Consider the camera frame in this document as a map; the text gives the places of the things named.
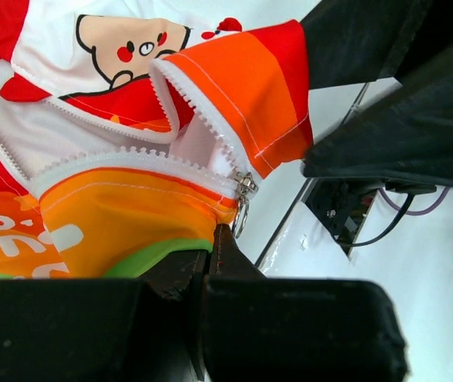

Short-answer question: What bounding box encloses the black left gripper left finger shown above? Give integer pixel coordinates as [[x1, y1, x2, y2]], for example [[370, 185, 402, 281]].
[[0, 251, 206, 381]]

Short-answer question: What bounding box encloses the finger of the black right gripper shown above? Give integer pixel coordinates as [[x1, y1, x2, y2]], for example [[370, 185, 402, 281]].
[[300, 0, 433, 90], [303, 45, 453, 187]]

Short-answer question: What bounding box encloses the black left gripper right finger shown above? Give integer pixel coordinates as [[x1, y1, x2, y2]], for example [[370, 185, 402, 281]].
[[203, 224, 408, 381]]

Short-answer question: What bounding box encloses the rainbow white red kids jacket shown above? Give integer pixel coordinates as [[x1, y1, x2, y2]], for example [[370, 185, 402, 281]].
[[0, 1, 314, 279]]

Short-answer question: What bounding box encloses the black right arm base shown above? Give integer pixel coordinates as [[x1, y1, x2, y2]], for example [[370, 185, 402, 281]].
[[303, 179, 447, 255]]

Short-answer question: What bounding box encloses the silver taped front panel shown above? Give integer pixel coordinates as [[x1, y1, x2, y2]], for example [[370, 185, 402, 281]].
[[256, 179, 351, 279]]

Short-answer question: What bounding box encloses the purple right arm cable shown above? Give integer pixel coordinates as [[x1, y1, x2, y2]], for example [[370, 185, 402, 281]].
[[377, 185, 451, 217]]

